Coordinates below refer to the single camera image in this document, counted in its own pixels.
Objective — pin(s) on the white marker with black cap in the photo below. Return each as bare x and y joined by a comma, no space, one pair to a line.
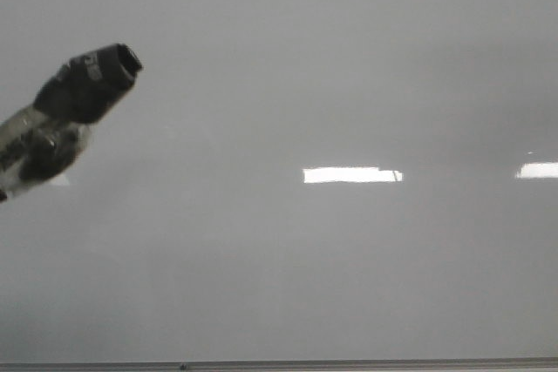
44,138

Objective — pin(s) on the white whiteboard with aluminium frame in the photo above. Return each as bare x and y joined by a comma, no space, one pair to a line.
291,180

